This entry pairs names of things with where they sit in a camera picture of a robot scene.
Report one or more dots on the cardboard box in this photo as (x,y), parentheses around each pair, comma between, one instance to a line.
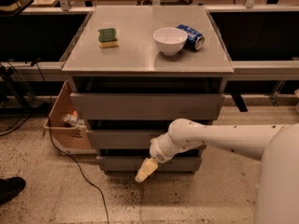
(69,137)

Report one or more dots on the grey workbench frame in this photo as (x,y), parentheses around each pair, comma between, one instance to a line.
(66,44)

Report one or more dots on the grey drawer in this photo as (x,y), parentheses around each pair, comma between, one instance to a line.
(121,139)
(133,163)
(147,106)

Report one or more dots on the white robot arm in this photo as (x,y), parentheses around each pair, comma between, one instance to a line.
(276,147)

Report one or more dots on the grey top drawer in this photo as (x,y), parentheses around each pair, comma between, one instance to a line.
(147,106)

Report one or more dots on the blue soda can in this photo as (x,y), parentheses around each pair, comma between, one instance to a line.
(195,40)

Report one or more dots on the black shoe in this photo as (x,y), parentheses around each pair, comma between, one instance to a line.
(10,188)

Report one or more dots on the crumpled can in box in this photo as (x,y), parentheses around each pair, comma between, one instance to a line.
(73,120)

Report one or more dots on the green yellow sponge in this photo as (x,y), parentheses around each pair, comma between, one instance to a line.
(107,38)

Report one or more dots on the grey drawer cabinet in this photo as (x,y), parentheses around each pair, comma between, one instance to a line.
(128,92)

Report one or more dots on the grey bottom drawer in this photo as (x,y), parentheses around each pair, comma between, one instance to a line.
(133,163)

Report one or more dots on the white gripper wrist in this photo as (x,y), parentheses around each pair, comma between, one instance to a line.
(158,152)

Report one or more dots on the white bowl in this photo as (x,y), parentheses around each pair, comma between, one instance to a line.
(169,40)

